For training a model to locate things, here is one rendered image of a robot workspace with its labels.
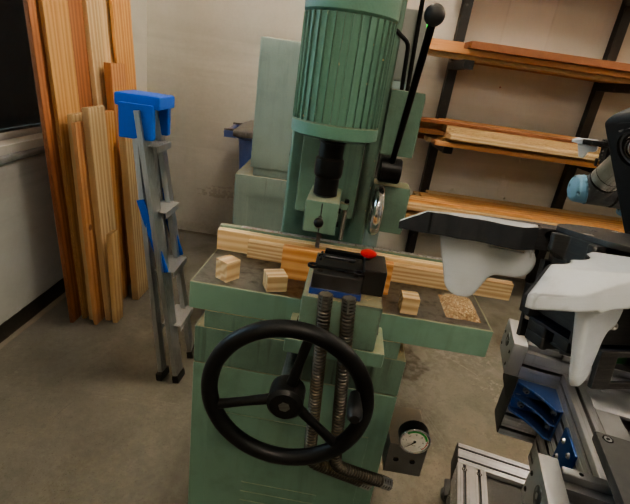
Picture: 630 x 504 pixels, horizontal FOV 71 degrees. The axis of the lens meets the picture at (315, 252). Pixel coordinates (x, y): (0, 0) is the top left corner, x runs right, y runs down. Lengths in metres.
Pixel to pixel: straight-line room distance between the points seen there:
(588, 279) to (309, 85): 0.72
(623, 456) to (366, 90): 0.74
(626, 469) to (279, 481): 0.70
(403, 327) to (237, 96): 2.68
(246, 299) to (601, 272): 0.74
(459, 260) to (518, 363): 0.90
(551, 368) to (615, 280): 1.02
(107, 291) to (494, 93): 2.74
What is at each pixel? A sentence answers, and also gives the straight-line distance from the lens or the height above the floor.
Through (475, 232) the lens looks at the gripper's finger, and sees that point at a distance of 0.32.
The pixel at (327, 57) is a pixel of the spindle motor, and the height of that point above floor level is 1.34.
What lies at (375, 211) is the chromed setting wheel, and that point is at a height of 1.03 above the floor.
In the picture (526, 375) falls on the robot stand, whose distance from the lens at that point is 1.24.
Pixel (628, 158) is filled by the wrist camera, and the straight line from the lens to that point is 0.33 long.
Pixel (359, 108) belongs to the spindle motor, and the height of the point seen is 1.26.
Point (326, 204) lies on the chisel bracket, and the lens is 0.91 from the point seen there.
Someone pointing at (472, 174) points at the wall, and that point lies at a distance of 3.50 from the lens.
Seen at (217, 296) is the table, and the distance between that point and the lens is 0.90.
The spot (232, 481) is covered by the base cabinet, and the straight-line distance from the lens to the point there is 1.21.
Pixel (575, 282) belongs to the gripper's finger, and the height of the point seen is 1.25.
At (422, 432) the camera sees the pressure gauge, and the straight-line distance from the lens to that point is 0.96.
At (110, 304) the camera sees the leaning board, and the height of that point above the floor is 0.09.
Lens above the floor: 1.31
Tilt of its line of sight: 22 degrees down
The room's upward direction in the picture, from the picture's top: 8 degrees clockwise
